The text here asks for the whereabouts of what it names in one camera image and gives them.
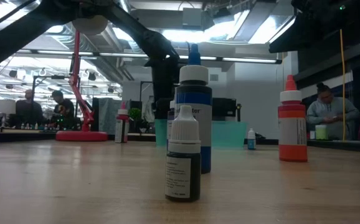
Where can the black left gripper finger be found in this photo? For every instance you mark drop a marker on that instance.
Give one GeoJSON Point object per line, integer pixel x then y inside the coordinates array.
{"type": "Point", "coordinates": [162, 110]}

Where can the large purple food coloring bottle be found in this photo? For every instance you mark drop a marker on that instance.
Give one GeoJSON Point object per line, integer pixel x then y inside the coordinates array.
{"type": "Point", "coordinates": [170, 124]}

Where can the large red food coloring bottle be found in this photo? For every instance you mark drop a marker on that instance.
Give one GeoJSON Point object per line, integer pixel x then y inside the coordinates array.
{"type": "Point", "coordinates": [122, 119]}

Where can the small black food coloring bottle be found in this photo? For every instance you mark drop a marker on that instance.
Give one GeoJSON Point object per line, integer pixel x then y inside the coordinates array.
{"type": "Point", "coordinates": [183, 168]}

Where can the small blue food coloring bottle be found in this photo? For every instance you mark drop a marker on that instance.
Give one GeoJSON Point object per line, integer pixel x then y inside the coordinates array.
{"type": "Point", "coordinates": [251, 143]}

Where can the large orange food coloring bottle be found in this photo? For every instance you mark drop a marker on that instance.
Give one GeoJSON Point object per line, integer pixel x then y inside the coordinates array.
{"type": "Point", "coordinates": [292, 152]}

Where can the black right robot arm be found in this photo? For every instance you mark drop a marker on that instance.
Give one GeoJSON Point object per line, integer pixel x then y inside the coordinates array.
{"type": "Point", "coordinates": [323, 18]}

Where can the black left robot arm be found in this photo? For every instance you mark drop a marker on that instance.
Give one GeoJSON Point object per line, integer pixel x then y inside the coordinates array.
{"type": "Point", "coordinates": [12, 43]}

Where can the large blue food coloring bottle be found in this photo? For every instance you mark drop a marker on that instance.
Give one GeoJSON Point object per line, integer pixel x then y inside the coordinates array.
{"type": "Point", "coordinates": [194, 93]}

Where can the small green potted plant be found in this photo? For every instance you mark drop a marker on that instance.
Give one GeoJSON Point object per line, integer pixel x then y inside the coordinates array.
{"type": "Point", "coordinates": [134, 113]}

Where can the grey fabric partition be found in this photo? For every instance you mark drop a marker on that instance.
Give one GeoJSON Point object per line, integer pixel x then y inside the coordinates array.
{"type": "Point", "coordinates": [105, 115]}

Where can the black equipment box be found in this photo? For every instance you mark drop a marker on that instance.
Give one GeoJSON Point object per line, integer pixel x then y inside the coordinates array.
{"type": "Point", "coordinates": [223, 107]}

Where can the teal plastic bin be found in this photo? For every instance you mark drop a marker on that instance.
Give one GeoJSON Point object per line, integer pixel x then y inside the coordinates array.
{"type": "Point", "coordinates": [230, 133]}

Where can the red desk lamp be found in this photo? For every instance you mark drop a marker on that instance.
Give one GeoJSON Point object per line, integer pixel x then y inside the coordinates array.
{"type": "Point", "coordinates": [82, 136]}

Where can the person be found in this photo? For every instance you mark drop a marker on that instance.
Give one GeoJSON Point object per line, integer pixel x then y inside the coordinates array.
{"type": "Point", "coordinates": [29, 110]}
{"type": "Point", "coordinates": [63, 109]}
{"type": "Point", "coordinates": [329, 110]}

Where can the black clamp knob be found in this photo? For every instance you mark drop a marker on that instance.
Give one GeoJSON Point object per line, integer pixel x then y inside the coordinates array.
{"type": "Point", "coordinates": [260, 137]}

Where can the small white cup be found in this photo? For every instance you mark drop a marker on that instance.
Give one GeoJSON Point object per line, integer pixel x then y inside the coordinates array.
{"type": "Point", "coordinates": [312, 135]}

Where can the white-shaded table lamp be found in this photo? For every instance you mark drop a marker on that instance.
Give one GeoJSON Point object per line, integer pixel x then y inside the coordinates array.
{"type": "Point", "coordinates": [5, 106]}

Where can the light green cup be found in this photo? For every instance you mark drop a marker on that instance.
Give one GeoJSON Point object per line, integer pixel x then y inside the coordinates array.
{"type": "Point", "coordinates": [320, 132]}

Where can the black aluminium frame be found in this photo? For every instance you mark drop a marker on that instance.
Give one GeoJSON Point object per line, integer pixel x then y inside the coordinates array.
{"type": "Point", "coordinates": [24, 137]}

